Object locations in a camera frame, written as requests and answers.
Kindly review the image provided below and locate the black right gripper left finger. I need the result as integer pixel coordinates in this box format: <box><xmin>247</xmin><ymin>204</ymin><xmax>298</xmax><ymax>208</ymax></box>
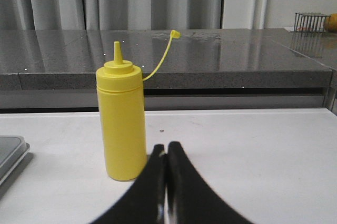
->
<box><xmin>93</xmin><ymin>144</ymin><xmax>166</xmax><ymax>223</ymax></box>

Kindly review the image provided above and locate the yellow squeeze bottle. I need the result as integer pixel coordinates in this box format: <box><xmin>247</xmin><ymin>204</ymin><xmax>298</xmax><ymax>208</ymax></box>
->
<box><xmin>96</xmin><ymin>30</ymin><xmax>181</xmax><ymax>181</ymax></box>

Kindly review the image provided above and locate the digital kitchen scale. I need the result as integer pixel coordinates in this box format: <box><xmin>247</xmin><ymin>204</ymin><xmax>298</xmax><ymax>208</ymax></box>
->
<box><xmin>1</xmin><ymin>135</ymin><xmax>32</xmax><ymax>199</ymax></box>

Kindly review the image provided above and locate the grey stone counter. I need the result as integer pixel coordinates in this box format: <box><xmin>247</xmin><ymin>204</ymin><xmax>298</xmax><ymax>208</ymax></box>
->
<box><xmin>1</xmin><ymin>28</ymin><xmax>336</xmax><ymax>113</ymax></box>

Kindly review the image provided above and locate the orange fruit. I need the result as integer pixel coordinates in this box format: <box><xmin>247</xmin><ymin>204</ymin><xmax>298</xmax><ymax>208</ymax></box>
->
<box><xmin>323</xmin><ymin>13</ymin><xmax>337</xmax><ymax>33</ymax></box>

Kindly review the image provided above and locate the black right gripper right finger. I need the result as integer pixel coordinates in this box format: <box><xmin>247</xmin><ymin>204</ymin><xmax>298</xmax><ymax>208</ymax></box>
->
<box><xmin>167</xmin><ymin>141</ymin><xmax>250</xmax><ymax>223</ymax></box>

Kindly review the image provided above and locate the wire rack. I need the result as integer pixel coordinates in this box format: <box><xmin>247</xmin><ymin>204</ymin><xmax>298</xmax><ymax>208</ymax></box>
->
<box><xmin>293</xmin><ymin>12</ymin><xmax>329</xmax><ymax>33</ymax></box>

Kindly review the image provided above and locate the grey curtain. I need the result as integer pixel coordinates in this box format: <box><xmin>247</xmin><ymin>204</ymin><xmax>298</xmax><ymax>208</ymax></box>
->
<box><xmin>1</xmin><ymin>0</ymin><xmax>268</xmax><ymax>30</ymax></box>

